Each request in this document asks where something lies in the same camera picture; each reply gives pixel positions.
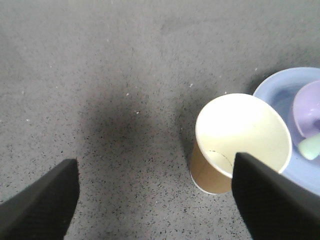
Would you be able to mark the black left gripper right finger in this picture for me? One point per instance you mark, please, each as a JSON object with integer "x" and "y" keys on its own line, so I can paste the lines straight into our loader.
{"x": 271, "y": 206}

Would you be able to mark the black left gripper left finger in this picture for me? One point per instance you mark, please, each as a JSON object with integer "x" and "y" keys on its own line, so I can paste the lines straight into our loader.
{"x": 44, "y": 210}

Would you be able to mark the mint green plastic spoon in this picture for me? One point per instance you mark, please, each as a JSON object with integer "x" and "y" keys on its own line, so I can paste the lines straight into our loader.
{"x": 309, "y": 148}

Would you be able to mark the purple plastic bowl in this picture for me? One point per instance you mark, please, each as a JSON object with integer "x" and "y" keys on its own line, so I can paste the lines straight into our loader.
{"x": 306, "y": 109}

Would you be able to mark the brown paper cup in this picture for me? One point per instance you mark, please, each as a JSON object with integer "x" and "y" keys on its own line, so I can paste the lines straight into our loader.
{"x": 231, "y": 124}

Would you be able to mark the light blue round plate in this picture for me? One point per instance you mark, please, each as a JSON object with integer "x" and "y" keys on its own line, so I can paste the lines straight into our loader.
{"x": 279, "y": 90}

